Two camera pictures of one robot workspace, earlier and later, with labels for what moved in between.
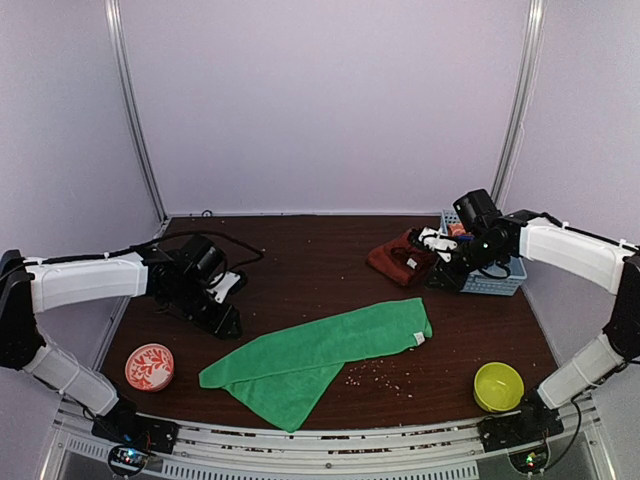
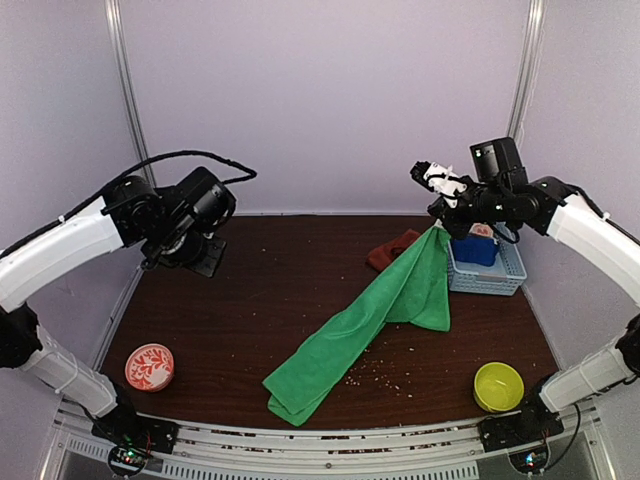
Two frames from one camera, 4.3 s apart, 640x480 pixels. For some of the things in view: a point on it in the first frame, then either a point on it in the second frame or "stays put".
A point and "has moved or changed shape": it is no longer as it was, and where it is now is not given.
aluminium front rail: [571, 450] stays put
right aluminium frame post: [526, 75] stays put
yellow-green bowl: [498, 387] stays put
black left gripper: [219, 325] to [207, 266]
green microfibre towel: [286, 377] has moved or changed shape
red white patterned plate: [149, 367] stays put
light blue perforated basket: [497, 278] stays put
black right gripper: [452, 281] to [458, 228]
